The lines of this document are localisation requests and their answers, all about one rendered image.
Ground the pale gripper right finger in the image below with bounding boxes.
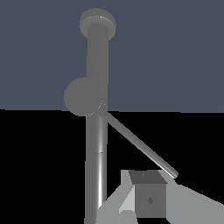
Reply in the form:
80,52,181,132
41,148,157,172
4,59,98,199
129,170,224,224

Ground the grey metal faucet pipe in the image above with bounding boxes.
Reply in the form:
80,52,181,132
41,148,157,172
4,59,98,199
79,8,117,224

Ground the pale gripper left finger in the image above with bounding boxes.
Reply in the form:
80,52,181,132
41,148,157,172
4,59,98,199
96,170,138,224

